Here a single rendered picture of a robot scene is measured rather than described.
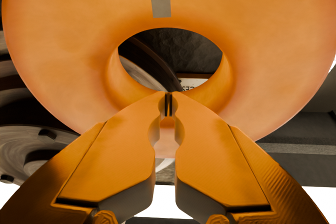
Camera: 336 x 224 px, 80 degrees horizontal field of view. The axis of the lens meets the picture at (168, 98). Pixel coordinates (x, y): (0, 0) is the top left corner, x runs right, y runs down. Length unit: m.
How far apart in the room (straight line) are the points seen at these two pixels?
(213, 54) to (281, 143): 5.37
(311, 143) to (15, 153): 6.05
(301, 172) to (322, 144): 2.84
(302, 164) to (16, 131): 9.07
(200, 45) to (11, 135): 0.37
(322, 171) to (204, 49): 9.05
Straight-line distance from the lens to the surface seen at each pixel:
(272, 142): 5.70
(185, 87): 0.51
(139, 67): 0.31
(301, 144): 6.02
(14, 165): 0.50
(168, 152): 0.16
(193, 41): 0.46
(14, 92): 0.37
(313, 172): 9.22
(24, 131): 0.35
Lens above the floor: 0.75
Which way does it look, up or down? 45 degrees up
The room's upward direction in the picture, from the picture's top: 179 degrees counter-clockwise
